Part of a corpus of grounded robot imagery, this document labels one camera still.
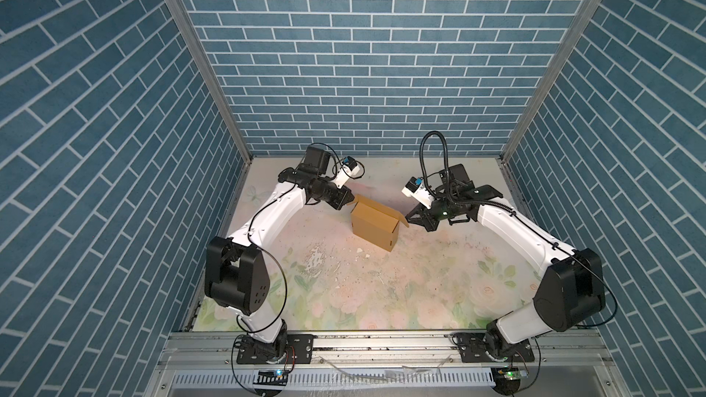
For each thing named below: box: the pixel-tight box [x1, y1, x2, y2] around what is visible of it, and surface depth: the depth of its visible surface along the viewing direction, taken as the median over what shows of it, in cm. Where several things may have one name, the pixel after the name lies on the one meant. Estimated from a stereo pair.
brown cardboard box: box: [347, 193, 410, 253], surface depth 85 cm
